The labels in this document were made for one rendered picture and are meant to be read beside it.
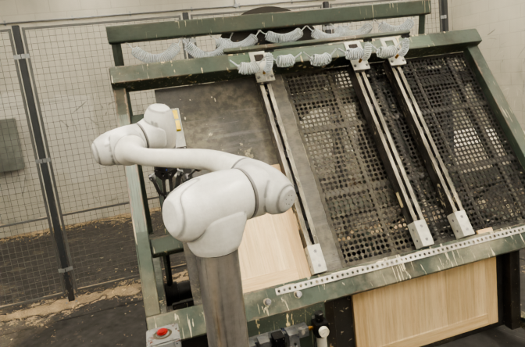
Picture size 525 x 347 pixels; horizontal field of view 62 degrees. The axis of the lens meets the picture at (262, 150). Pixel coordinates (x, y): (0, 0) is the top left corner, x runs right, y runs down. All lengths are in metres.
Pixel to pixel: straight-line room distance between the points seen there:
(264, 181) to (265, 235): 1.05
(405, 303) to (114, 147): 1.78
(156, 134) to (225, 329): 0.69
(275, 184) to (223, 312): 0.32
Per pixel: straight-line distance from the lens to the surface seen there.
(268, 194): 1.04
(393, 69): 2.67
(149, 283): 1.98
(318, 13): 3.04
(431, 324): 2.76
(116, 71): 2.33
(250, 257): 2.05
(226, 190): 0.99
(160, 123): 1.49
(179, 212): 0.96
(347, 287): 2.10
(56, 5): 6.93
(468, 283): 2.81
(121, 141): 1.43
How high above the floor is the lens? 1.81
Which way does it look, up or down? 10 degrees down
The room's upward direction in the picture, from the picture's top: 7 degrees counter-clockwise
